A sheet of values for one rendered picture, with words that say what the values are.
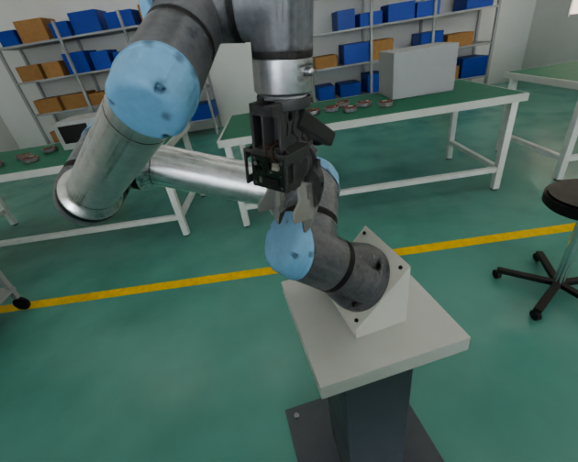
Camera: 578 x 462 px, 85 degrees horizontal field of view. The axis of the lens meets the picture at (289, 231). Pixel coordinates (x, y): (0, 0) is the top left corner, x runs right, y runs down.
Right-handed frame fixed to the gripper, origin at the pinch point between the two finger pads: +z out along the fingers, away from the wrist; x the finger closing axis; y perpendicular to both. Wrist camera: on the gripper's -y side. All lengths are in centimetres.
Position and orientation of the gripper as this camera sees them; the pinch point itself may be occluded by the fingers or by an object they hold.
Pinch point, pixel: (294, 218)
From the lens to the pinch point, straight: 53.5
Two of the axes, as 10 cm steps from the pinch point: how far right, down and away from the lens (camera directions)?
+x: 8.4, 2.8, -4.7
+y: -5.4, 4.7, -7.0
